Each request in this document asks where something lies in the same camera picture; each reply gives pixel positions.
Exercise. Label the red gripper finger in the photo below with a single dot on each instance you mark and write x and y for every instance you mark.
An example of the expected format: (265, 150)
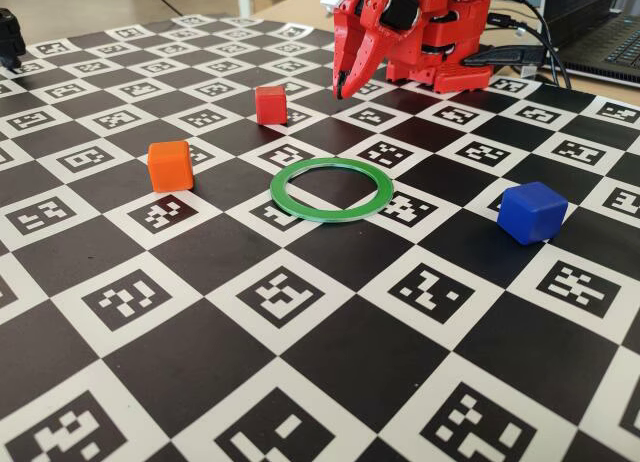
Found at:
(345, 37)
(372, 52)

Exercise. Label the blue cube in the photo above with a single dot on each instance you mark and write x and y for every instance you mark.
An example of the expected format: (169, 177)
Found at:
(530, 214)

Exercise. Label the black clamp device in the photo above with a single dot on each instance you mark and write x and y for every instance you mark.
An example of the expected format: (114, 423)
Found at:
(11, 37)

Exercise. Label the red cube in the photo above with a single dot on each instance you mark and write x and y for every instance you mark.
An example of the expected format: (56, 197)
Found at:
(271, 106)

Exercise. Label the orange cube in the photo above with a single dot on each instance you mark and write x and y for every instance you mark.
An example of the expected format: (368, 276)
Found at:
(170, 167)

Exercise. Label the dark laptop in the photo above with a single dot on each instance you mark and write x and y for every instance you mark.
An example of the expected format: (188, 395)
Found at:
(600, 57)

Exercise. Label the black white marker mat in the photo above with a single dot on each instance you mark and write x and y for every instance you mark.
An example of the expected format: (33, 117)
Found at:
(320, 332)

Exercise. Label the black power plug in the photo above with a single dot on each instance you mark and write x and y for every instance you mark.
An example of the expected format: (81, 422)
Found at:
(505, 57)

